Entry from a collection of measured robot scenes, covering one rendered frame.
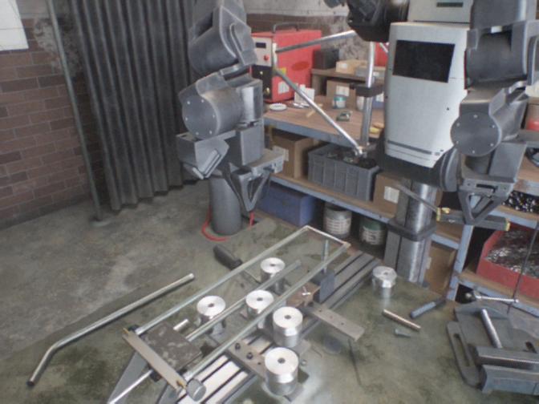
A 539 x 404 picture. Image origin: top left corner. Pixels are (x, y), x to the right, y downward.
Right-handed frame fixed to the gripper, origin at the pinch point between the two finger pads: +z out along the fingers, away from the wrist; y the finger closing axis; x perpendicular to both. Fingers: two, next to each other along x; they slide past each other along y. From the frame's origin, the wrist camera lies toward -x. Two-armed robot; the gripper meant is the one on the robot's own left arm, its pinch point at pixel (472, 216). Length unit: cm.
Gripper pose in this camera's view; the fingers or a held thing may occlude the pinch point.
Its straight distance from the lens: 72.2
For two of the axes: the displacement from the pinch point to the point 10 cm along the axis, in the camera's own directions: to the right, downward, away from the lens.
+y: 3.4, -5.1, 7.9
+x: -9.4, -1.4, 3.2
